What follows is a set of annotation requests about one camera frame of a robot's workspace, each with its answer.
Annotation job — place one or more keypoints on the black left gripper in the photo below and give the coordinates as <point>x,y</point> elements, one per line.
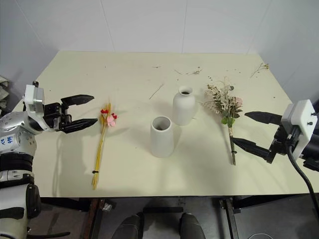
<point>56,115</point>

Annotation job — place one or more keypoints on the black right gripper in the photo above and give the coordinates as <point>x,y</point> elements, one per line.
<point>280,147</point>

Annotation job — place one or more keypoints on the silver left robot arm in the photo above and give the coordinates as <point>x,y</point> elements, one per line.
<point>15,139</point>

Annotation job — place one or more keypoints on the white bottle-shaped vase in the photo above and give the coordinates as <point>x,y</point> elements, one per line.
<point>184,109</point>

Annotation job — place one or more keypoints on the white conical vase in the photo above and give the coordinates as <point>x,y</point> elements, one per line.
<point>161,142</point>

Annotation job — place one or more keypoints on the yellow-stemmed red pink flower bunch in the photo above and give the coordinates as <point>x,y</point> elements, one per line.
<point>102,139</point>

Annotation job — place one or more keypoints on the dried flower bouquet green leaves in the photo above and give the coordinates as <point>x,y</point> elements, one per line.
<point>228,107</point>

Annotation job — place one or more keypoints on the loose straw twig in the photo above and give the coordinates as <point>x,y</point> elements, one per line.
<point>156,91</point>

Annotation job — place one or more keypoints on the grey crumpled cloth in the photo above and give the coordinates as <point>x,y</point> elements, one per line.
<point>3,89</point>

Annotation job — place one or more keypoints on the loose dried twig pieces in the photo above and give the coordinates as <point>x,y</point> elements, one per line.
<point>193,72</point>

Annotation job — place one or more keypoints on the dark rounded shape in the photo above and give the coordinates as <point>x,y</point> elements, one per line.
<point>129,226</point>
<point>190,226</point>

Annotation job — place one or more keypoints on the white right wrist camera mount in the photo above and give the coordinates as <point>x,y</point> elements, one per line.
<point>301,119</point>

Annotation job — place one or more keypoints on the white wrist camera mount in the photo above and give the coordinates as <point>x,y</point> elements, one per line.
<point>33,95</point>
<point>301,119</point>

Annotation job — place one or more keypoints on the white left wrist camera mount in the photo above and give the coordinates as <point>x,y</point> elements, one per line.
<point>33,95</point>

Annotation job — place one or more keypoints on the black metal table frame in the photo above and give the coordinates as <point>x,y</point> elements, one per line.
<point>230,216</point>

